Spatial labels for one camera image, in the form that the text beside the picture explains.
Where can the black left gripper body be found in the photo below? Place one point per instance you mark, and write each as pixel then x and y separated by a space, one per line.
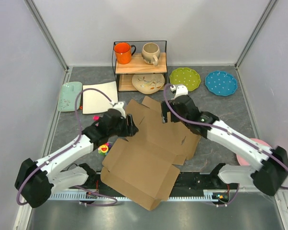
pixel 122 128

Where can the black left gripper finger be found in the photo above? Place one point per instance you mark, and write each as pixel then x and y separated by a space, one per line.
pixel 133 126
pixel 131 133

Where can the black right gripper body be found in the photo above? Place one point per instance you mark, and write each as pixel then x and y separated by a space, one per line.
pixel 174 117

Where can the brown cardboard box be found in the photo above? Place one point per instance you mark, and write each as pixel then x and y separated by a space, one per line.
pixel 143 167

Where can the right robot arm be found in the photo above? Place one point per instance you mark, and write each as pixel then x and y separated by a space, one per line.
pixel 267 167

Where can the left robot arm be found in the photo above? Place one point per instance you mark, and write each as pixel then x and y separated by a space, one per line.
pixel 38 180

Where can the green dotted plate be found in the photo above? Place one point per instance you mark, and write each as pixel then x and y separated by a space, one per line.
pixel 186 76

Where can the pink highlighter marker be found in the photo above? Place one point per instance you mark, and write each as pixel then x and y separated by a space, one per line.
pixel 96 118

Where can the beige leaf pattern plate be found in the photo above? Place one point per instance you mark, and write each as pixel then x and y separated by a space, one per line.
pixel 148 83

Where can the white square plate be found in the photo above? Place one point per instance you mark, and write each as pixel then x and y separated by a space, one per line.
pixel 95 102

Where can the blue dotted plate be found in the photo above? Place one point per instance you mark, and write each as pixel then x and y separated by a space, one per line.
pixel 221 83

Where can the beige ceramic mug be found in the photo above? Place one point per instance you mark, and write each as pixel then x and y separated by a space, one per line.
pixel 151 53

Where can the mint divided tray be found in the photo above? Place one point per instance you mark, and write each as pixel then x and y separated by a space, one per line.
pixel 67 97

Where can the orange mug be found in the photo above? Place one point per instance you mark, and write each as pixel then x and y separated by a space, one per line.
pixel 123 52

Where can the pink round plate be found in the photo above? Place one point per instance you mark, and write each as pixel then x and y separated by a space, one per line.
pixel 251 156

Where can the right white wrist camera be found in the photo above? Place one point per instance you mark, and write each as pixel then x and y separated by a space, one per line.
pixel 179 90

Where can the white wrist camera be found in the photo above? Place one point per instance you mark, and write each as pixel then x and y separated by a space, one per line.
pixel 179 90
pixel 119 106

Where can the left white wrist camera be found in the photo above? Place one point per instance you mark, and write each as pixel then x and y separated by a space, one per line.
pixel 119 106

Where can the black wire wooden shelf rack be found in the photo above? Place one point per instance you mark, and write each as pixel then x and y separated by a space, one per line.
pixel 123 73

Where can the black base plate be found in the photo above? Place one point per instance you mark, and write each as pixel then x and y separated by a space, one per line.
pixel 186 184

